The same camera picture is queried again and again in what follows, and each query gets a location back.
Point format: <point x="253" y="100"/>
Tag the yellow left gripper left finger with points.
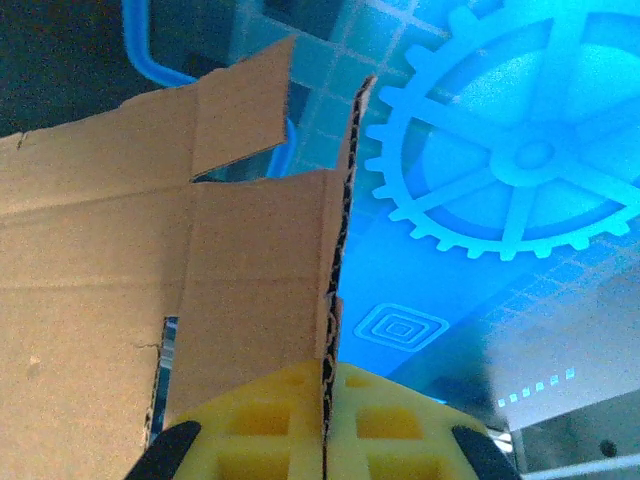
<point x="260" y="450"/>

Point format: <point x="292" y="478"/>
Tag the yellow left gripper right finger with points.
<point x="350" y="450"/>

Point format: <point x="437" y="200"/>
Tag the brown cardboard box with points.
<point x="100" y="225"/>

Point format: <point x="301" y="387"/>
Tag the dark backdrop with blue graphics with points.
<point x="500" y="300"/>

